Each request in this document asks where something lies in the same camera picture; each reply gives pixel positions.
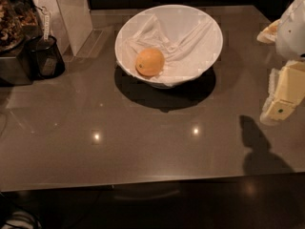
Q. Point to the orange fruit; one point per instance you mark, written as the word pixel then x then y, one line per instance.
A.
pixel 150 62

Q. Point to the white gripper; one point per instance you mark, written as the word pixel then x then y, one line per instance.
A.
pixel 292 32

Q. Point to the white rectangular pillar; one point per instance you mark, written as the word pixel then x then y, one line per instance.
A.
pixel 71 22

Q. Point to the striped cloth on floor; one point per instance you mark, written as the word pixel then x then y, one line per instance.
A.
pixel 21 220

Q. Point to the white paper tag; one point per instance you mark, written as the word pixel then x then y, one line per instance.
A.
pixel 46 23

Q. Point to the white cloth in bowl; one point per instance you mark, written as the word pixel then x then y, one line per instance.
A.
pixel 188 53

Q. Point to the white bowl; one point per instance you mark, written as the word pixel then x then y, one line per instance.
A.
pixel 172 12

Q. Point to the dark metal box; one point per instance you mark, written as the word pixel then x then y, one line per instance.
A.
pixel 15 67

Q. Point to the black glass jar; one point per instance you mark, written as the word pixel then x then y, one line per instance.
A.
pixel 46 57

